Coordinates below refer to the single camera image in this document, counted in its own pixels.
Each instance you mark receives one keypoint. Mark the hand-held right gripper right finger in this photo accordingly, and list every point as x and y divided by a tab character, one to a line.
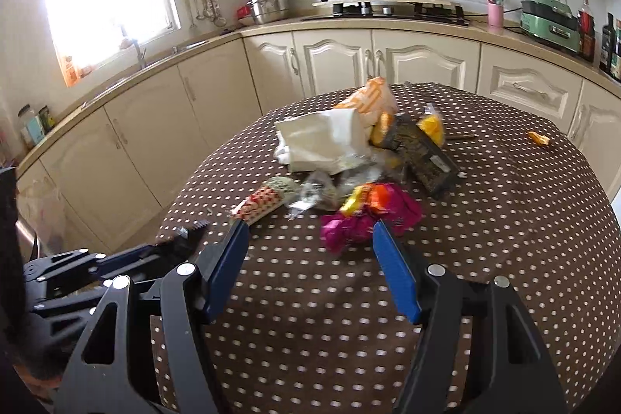
395	273

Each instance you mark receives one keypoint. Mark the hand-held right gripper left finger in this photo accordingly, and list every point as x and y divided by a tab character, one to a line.
228	268

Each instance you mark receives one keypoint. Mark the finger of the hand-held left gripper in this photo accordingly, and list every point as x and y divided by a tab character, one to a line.
145	256
68	317

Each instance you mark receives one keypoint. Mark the magenta foil wrapper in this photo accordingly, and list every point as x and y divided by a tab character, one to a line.
398	205

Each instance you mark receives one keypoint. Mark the red and white patterned wrapper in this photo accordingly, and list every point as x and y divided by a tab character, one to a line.
257	203

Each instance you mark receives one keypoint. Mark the orange and yellow wrapper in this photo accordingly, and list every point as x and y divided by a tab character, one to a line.
361	198

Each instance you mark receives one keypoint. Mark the hanging translucent plastic bag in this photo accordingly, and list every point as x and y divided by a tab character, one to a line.
43	215

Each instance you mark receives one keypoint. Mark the pale green round lid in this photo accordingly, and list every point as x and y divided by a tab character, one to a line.
286	186

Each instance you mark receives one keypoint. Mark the clear plastic film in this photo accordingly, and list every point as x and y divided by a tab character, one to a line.
364	174

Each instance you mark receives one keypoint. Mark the clear crumpled wrapper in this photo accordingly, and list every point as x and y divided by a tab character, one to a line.
310	195

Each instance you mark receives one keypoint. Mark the jar with teal label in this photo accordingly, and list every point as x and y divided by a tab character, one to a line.
31	128

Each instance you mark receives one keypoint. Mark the cream base cabinets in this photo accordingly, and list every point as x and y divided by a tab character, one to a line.
145	128

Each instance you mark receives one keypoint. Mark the orange round snack wrapper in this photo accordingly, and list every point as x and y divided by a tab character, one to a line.
383	128

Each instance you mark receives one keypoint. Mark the yellow snack packet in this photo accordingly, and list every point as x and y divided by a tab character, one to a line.
432	128

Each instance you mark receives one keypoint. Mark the brown wooden stick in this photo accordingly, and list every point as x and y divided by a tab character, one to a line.
461	135

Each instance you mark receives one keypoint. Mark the white plastic bag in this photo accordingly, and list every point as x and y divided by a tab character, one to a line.
315	137

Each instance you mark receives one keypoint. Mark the orange and white snack bag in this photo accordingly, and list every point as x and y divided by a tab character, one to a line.
368	98

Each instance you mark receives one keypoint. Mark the orange packet at window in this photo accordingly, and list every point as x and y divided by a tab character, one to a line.
71	72

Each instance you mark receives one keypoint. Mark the small orange wrapper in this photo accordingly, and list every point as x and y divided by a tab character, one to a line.
538	137

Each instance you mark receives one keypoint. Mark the sink faucet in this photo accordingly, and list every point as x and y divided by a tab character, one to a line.
138	50

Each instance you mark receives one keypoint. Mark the small red container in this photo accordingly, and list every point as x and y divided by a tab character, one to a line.
243	12

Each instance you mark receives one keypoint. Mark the gas stove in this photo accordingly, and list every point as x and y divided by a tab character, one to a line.
388	9

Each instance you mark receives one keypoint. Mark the steel steamer pot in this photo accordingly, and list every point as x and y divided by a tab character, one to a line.
269	6

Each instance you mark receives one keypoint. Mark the pink utensil holder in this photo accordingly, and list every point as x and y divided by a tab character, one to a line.
495	15

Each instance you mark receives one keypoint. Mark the green electric cooker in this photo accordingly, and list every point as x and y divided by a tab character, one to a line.
548	23

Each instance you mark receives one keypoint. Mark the red-capped dark bottle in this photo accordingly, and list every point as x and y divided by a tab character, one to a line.
587	33

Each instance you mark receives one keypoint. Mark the dark glass bottle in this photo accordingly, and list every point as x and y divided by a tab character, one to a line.
607	45

